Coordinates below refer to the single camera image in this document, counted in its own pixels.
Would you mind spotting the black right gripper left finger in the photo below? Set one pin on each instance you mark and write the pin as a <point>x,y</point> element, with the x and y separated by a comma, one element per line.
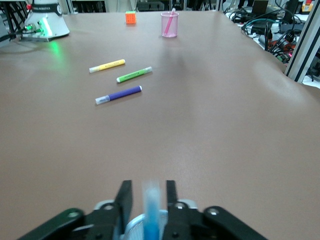
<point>100,225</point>

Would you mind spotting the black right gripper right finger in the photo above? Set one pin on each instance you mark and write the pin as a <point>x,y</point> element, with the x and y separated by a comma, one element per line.
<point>190,225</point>

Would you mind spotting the blue marker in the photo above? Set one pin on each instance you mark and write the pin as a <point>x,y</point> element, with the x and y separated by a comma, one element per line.
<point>151,212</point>

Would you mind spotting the pink marker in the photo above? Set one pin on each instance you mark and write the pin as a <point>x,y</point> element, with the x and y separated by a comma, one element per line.
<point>170,20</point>

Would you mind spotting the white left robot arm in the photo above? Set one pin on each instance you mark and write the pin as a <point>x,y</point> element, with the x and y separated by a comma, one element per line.
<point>47,27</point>

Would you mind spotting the purple marker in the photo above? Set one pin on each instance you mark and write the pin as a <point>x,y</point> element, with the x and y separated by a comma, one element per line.
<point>122,94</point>

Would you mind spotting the green marker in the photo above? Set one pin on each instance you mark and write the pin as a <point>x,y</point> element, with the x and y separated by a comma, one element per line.
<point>132,75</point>

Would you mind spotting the yellow marker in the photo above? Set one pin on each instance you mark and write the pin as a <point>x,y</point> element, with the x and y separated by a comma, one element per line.
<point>110,65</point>

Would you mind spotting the pink mesh cup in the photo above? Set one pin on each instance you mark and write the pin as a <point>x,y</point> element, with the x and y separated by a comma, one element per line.
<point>173,27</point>

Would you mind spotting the colourful puzzle cube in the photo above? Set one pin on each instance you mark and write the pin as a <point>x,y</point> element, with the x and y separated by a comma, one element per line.
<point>130,18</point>

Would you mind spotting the aluminium camera mount pole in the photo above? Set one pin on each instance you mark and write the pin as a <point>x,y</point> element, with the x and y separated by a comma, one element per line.
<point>300,50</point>

